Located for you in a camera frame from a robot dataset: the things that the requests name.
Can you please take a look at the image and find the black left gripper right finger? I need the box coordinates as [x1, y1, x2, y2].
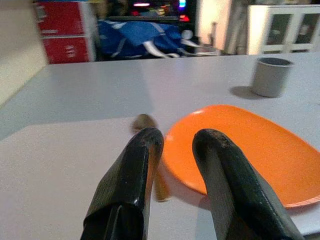
[192, 128, 305, 240]

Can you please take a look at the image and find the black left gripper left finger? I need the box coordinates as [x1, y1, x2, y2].
[79, 126, 165, 240]

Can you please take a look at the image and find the orange plate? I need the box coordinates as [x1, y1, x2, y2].
[161, 104, 320, 210]

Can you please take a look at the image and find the grey cup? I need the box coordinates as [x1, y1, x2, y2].
[251, 57, 295, 98]

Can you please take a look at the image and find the blue bag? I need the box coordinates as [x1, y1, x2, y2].
[97, 19, 198, 60]

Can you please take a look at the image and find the white glass-door cabinet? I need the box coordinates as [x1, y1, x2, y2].
[246, 4, 320, 55]

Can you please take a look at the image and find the dark shelf with coloured lights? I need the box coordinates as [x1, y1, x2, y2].
[97, 0, 198, 26]

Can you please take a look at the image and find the red drawer cabinet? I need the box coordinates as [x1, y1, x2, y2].
[33, 1, 97, 65]

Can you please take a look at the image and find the spoon with wooden handle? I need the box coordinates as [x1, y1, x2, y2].
[130, 113, 172, 203]

